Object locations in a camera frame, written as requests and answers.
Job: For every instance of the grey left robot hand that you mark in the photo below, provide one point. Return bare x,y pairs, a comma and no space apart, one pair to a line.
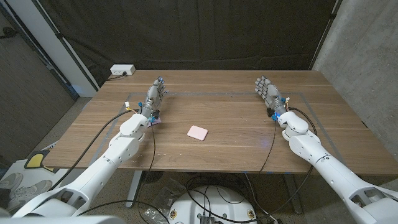
153,99

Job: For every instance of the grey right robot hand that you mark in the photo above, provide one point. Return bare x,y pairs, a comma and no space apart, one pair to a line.
272,98

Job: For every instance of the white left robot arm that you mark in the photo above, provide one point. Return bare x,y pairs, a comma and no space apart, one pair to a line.
102,168

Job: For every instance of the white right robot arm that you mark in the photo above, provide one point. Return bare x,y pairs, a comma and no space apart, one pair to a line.
326,168

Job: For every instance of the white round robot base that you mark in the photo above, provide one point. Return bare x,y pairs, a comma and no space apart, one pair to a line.
192,208

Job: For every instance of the purple sticky note pad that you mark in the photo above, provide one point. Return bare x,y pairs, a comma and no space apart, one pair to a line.
156,121

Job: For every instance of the white power strip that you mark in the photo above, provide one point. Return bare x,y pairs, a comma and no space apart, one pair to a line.
122,69

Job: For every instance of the black backdrop curtain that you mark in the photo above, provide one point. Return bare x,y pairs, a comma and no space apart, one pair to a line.
199,31

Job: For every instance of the black backdrop stand pole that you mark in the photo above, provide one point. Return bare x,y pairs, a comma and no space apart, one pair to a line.
325,32
65,45

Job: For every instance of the grey table leg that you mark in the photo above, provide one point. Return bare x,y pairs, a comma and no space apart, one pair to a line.
292,193
133,189

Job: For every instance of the clear plastic bag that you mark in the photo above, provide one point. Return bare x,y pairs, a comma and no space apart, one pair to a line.
164,196

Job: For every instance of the grey finned box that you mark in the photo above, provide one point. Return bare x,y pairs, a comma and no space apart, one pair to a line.
206,220

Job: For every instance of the yellow and black floor piece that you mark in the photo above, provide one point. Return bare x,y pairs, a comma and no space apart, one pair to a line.
35,160

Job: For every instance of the white floor board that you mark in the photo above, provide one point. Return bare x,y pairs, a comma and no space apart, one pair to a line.
31,174

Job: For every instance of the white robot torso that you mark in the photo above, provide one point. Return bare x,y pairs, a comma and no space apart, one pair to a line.
62,220

